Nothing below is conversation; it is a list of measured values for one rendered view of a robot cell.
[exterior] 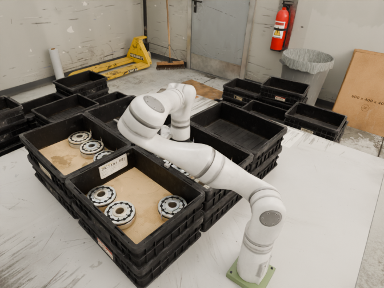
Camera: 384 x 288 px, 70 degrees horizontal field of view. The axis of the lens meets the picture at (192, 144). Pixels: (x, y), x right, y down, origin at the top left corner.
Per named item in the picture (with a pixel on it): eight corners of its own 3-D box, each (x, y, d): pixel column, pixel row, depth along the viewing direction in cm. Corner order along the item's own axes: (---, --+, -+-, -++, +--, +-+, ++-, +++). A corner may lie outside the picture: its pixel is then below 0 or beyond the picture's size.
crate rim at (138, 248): (64, 184, 95) (62, 179, 94) (133, 149, 114) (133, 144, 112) (136, 256, 73) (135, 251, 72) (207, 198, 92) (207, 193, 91)
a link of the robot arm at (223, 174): (214, 142, 74) (216, 161, 66) (284, 190, 82) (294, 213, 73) (194, 164, 78) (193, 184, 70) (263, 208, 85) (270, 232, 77)
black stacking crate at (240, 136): (283, 148, 135) (288, 128, 128) (250, 176, 116) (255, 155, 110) (219, 119, 156) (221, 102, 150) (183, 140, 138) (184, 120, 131)
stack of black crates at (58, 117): (87, 137, 255) (77, 92, 230) (108, 149, 241) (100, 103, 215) (46, 157, 229) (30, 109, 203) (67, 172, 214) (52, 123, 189)
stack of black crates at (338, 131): (330, 161, 237) (348, 115, 212) (319, 179, 217) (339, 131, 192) (285, 144, 257) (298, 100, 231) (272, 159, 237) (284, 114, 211)
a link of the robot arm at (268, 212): (292, 207, 70) (278, 251, 79) (283, 184, 79) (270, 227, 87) (256, 204, 70) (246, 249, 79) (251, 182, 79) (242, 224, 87)
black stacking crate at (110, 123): (182, 140, 138) (183, 120, 131) (135, 166, 119) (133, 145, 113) (134, 113, 159) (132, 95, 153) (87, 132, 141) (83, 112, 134)
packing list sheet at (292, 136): (304, 132, 169) (305, 131, 169) (291, 149, 153) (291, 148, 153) (256, 115, 185) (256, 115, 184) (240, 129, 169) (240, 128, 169)
